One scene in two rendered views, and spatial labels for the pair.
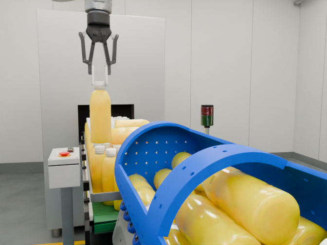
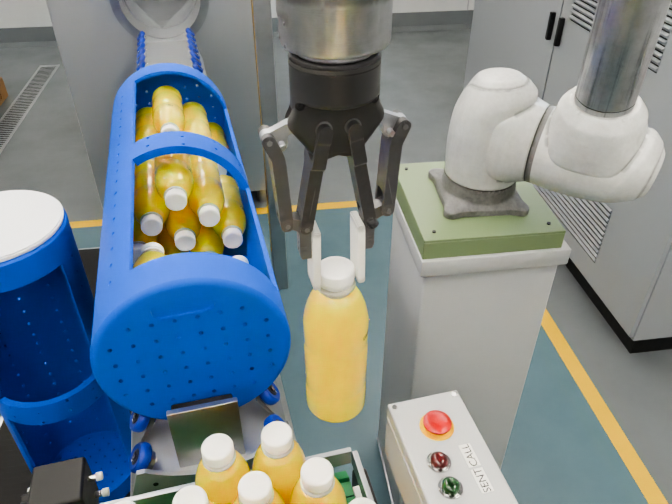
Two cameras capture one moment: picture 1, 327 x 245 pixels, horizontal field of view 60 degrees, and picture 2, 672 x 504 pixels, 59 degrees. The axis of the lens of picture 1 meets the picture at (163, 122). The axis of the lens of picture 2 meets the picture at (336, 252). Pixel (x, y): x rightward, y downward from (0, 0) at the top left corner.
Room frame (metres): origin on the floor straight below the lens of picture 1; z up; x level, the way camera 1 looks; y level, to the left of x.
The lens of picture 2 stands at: (1.46, 0.23, 1.73)
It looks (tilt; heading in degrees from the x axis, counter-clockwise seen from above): 37 degrees down; 182
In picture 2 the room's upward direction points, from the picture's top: straight up
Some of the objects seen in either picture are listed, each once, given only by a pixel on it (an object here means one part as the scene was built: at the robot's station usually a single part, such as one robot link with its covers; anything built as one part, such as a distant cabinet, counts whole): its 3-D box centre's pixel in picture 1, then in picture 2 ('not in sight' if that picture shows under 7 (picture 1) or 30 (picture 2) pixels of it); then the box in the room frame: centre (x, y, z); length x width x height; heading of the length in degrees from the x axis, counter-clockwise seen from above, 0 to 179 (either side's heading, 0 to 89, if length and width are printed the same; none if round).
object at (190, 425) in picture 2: not in sight; (207, 429); (0.90, 0.02, 0.99); 0.10 x 0.02 x 0.12; 107
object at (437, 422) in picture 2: (64, 153); (437, 423); (0.97, 0.35, 1.11); 0.04 x 0.04 x 0.01
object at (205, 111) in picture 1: (207, 111); not in sight; (1.37, -0.21, 1.23); 0.06 x 0.06 x 0.04
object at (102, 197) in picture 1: (150, 192); (214, 486); (0.98, 0.05, 0.96); 0.40 x 0.01 x 0.03; 107
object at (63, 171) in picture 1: (65, 166); (448, 482); (1.02, 0.36, 1.05); 0.20 x 0.10 x 0.10; 17
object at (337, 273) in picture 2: (99, 85); (335, 276); (0.97, 0.22, 1.34); 0.04 x 0.04 x 0.02
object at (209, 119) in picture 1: (207, 120); not in sight; (1.37, -0.21, 1.18); 0.06 x 0.06 x 0.05
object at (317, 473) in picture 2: (110, 152); (317, 476); (1.05, 0.20, 1.10); 0.04 x 0.04 x 0.02
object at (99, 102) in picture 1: (100, 114); (335, 345); (0.97, 0.22, 1.24); 0.07 x 0.07 x 0.19
